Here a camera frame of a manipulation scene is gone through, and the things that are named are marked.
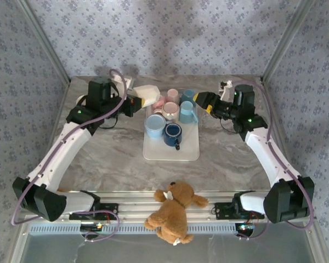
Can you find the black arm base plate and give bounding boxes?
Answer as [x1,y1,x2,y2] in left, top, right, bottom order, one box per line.
[69,202,119,221]
[213,202,265,220]

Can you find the aluminium front rail frame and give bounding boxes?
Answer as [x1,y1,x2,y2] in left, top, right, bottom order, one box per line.
[19,190,317,223]

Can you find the pink faceted mug gold rim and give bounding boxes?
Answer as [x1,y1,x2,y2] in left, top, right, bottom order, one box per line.
[153,101,181,122]

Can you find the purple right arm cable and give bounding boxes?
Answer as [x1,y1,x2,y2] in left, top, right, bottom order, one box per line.
[230,79,316,241]

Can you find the small circuit board with LEDs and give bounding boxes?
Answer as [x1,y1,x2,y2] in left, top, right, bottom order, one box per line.
[235,223,255,232]
[80,223,103,232]

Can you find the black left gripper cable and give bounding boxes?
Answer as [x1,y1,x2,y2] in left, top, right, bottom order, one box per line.
[97,113,119,130]

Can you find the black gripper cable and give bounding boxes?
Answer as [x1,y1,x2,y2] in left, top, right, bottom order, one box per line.
[220,119,238,135]
[97,113,119,130]

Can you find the grey slotted cable duct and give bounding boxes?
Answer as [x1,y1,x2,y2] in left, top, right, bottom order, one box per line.
[27,224,241,236]

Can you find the pale pink tall mug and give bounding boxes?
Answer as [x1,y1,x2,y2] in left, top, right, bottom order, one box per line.
[165,88,180,104]

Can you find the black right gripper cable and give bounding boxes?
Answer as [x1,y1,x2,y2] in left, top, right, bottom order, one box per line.
[220,119,238,135]

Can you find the white faceted mug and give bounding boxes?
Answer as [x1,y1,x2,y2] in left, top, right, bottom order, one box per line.
[133,84,160,107]

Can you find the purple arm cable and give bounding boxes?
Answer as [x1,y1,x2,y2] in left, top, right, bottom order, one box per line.
[230,79,316,241]
[10,68,127,243]

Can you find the large light blue ribbed mug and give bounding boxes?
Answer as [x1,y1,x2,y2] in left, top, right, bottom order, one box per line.
[144,113,167,140]

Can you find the dark blue mug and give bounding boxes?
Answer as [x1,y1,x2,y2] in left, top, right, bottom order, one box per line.
[163,122,183,151]

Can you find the aluminium frame post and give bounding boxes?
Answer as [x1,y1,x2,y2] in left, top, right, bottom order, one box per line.
[16,0,71,83]
[260,0,317,83]

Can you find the light blue mug cream inside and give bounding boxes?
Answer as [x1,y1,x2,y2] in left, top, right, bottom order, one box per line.
[178,100,199,124]

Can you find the white plastic tray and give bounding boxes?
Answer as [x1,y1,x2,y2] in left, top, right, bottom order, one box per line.
[142,95,200,162]

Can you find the small pink mug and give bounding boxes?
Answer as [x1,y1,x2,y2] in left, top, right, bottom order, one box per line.
[152,95,166,109]

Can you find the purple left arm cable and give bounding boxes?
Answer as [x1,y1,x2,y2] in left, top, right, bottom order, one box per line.
[10,68,127,243]

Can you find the brown teddy bear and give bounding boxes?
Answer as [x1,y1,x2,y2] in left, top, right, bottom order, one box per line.
[144,180,209,247]

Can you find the teal square mug red flower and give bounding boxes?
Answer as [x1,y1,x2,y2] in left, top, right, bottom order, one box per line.
[180,89,198,105]

